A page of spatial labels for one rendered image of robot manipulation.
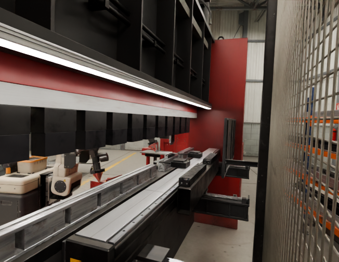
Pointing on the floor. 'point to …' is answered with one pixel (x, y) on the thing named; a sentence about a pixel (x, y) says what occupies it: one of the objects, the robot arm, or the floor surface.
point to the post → (264, 129)
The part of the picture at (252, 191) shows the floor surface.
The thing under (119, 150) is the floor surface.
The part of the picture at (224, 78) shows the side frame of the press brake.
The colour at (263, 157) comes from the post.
